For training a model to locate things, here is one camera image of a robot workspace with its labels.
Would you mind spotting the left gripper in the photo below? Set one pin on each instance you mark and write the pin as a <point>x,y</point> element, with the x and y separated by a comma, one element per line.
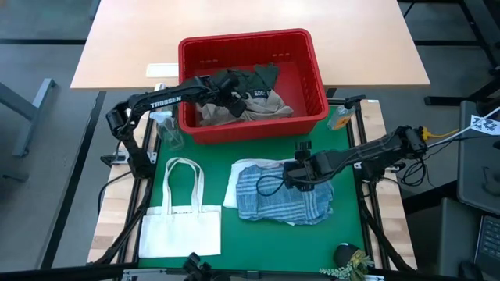
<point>220,93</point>

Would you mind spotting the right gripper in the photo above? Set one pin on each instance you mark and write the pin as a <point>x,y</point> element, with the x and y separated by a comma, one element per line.
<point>308,169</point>

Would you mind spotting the beige garment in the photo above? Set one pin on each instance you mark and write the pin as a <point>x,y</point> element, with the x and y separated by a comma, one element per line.
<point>269,107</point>

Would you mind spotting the light blue garment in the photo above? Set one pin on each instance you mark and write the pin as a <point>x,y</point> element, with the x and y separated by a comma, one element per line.
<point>281,203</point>

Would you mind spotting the white linen shirt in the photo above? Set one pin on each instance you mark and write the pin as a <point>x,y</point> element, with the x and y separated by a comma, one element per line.
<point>230,187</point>

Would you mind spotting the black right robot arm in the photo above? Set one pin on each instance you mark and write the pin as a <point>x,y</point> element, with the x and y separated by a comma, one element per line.
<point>375,150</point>

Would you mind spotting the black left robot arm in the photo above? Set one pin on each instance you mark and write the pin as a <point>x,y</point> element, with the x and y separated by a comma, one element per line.
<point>156,103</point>

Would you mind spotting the red plastic laundry bin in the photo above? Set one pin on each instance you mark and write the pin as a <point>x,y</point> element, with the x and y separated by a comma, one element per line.
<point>308,97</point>

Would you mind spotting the dark green garment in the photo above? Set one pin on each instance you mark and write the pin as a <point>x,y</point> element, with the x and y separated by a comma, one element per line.
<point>261,78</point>

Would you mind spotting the clear spray bottle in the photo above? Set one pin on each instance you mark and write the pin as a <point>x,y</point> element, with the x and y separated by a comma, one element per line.
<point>170,130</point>

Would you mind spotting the green table mat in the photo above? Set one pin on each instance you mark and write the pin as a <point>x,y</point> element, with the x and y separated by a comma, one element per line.
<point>273,246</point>

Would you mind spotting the light wooden desk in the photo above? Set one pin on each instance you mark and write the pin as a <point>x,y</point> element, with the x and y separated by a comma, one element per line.
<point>136,31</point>

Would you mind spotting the white canvas tote bag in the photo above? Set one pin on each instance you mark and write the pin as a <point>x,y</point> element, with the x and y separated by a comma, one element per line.
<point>179,234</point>

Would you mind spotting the black clamp-shaped object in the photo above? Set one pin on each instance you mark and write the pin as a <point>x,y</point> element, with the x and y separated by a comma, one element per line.
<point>197,269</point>

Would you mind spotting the grey cabinet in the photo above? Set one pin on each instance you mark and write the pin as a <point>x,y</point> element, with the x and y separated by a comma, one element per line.
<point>476,168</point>

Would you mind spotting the white paper fiducial tag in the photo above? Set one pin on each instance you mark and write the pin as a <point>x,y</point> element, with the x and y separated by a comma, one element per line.
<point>484,125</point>

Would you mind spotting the black computer mouse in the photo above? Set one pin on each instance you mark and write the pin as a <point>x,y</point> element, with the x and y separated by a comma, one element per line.
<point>470,271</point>

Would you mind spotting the grey metal table leg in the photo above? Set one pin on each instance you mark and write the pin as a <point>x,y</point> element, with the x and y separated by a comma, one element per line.
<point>27,111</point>

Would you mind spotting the dark keyboard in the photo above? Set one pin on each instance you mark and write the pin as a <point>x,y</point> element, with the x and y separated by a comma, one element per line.
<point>490,242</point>

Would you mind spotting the black aluminium table frame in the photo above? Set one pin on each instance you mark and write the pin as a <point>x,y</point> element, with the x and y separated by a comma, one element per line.
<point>361,129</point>

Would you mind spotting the silver camera mount bar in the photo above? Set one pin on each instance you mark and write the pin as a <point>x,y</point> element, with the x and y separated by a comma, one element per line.
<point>156,275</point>

